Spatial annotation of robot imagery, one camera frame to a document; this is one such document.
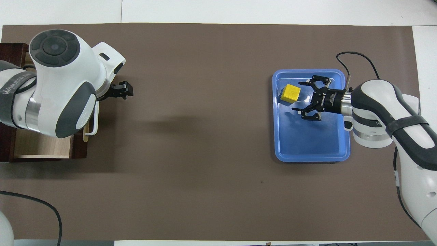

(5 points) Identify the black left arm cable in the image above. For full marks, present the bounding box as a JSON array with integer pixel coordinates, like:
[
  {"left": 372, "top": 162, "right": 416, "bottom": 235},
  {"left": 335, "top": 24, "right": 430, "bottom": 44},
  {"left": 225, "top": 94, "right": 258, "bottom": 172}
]
[{"left": 0, "top": 190, "right": 63, "bottom": 246}]

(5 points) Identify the blue plastic tray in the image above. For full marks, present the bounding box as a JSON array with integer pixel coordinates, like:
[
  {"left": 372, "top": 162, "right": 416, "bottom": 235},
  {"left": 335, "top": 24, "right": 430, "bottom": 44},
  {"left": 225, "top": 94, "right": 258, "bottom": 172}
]
[{"left": 272, "top": 69, "right": 351, "bottom": 162}]

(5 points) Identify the brown table mat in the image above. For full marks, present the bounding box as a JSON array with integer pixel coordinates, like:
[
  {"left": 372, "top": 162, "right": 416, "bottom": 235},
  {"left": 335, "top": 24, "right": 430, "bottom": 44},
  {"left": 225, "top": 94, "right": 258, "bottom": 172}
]
[{"left": 0, "top": 23, "right": 433, "bottom": 242}]

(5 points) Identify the wooden drawer with white handle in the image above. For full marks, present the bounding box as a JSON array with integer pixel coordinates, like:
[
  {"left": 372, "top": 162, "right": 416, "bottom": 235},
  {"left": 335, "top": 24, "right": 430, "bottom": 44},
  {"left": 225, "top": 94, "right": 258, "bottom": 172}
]
[{"left": 10, "top": 99, "right": 100, "bottom": 162}]

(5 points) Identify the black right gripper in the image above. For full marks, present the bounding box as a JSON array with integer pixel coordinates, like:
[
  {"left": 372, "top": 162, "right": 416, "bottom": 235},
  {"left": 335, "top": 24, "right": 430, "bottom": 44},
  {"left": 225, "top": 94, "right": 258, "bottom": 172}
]
[{"left": 292, "top": 75, "right": 346, "bottom": 122}]

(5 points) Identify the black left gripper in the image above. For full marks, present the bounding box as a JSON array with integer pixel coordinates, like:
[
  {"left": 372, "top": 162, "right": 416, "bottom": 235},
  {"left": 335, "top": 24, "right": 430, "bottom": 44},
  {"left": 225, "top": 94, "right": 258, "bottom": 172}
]
[{"left": 97, "top": 81, "right": 134, "bottom": 101}]

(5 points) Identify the yellow cube block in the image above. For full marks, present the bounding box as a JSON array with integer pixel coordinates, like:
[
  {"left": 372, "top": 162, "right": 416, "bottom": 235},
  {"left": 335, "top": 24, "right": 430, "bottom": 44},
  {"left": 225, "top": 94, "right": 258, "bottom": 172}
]
[{"left": 281, "top": 84, "right": 301, "bottom": 103}]

